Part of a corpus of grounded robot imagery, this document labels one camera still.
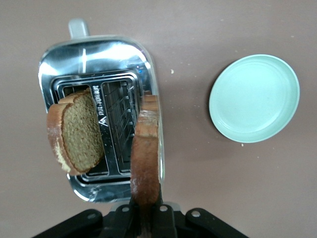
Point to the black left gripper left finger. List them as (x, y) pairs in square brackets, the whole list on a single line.
[(123, 223)]

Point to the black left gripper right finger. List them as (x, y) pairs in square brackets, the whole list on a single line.
[(166, 223)]

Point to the brown bread slice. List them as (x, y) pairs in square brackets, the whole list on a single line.
[(81, 134), (144, 161)]

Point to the light green plate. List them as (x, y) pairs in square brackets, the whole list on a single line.
[(252, 99)]

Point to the beige chrome-topped toaster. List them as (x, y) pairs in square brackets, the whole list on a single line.
[(99, 59)]

